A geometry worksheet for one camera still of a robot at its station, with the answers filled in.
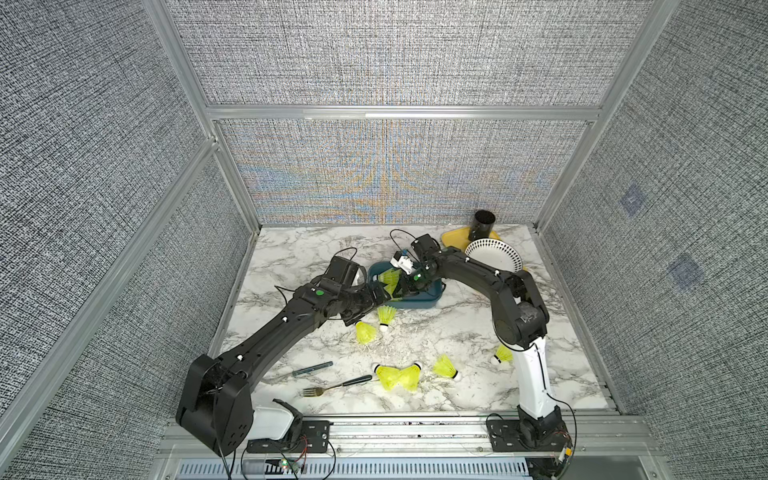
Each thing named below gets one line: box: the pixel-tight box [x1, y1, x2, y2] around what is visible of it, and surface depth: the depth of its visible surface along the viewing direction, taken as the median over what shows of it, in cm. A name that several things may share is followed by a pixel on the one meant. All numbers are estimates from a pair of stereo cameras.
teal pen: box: [292, 361, 334, 376], surface depth 86 cm
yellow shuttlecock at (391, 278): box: [378, 268, 402, 294], surface depth 102 cm
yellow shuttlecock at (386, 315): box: [377, 305, 397, 332], surface depth 94 cm
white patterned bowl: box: [464, 238, 523, 273], surface depth 112 cm
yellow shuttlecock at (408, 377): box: [390, 362, 422, 392], surface depth 83 cm
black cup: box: [468, 209, 496, 241], surface depth 112 cm
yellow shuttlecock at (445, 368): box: [433, 354, 461, 381], surface depth 84 cm
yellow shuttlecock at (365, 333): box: [356, 321, 377, 345], surface depth 92 cm
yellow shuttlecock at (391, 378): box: [373, 363, 411, 391], surface depth 84 cm
